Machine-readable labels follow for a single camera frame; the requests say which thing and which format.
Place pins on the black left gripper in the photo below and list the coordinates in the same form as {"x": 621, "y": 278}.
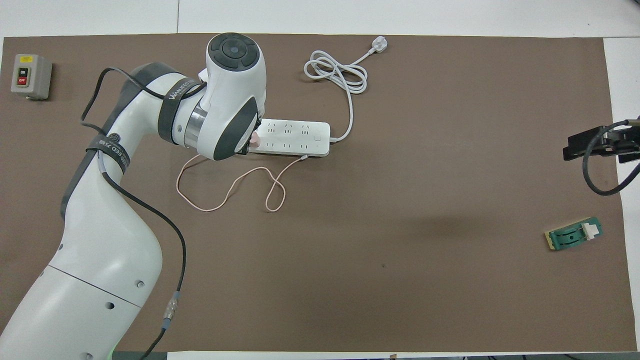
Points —
{"x": 252, "y": 150}

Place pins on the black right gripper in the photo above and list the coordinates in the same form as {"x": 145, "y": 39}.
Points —
{"x": 627, "y": 145}

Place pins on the pink charger adapter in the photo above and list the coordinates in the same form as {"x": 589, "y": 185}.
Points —
{"x": 255, "y": 141}

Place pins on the white power strip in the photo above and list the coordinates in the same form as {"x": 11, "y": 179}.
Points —
{"x": 300, "y": 140}

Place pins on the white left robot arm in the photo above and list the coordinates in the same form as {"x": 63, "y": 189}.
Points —
{"x": 100, "y": 250}

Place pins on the brown table mat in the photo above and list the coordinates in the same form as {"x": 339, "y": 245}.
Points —
{"x": 400, "y": 275}

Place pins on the green knife switch block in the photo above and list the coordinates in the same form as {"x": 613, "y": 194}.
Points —
{"x": 570, "y": 237}

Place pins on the grey on-off switch box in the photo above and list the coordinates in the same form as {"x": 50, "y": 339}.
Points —
{"x": 37, "y": 80}

